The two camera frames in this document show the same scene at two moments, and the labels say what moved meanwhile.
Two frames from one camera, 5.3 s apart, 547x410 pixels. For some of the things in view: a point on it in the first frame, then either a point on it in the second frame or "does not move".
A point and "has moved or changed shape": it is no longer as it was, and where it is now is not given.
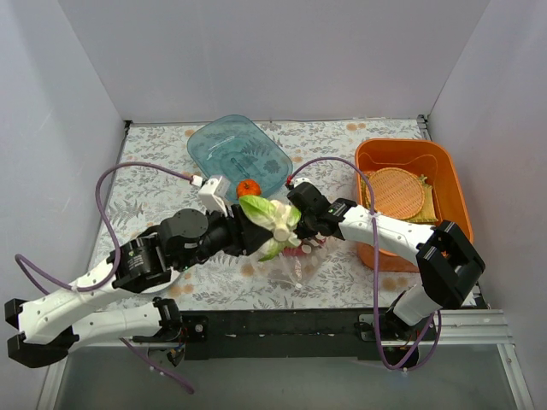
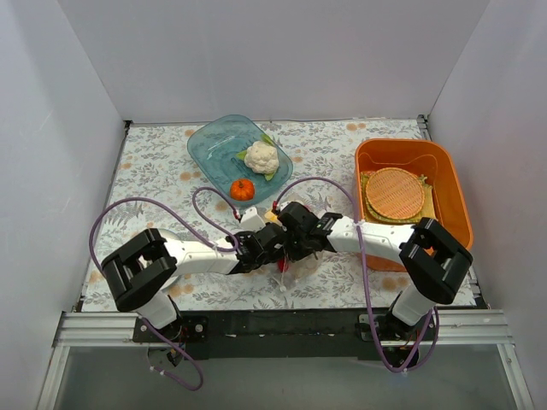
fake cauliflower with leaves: (277, 218) has moved or changed shape
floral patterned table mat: (156, 179) does not move
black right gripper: (305, 226) → (295, 238)
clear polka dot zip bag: (293, 271) has moved or changed shape
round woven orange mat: (397, 194) does not move
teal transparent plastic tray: (237, 149) does not move
